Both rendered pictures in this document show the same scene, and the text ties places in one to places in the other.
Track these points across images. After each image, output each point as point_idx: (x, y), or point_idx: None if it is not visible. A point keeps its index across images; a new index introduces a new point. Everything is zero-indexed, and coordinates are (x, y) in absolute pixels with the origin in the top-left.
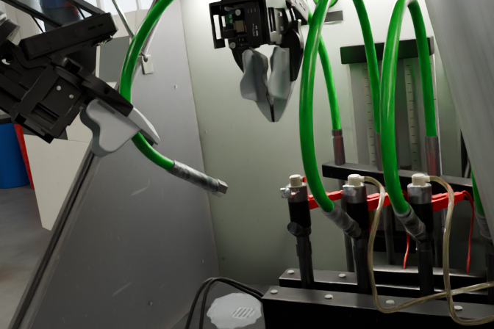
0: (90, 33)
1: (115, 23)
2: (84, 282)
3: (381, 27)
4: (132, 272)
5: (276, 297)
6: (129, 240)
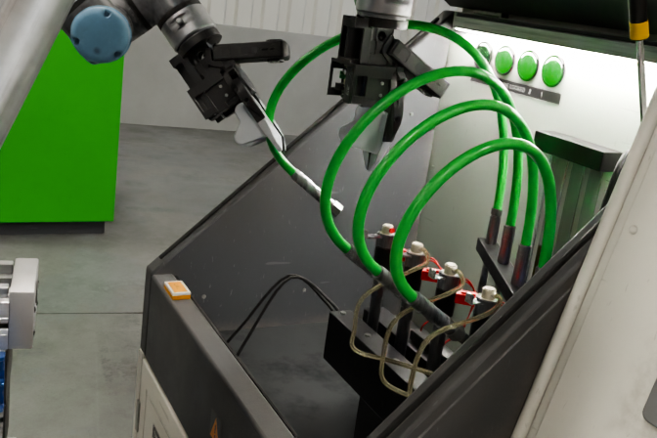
0: (262, 53)
1: (285, 50)
2: (241, 240)
3: (586, 125)
4: (294, 255)
5: (338, 316)
6: (300, 228)
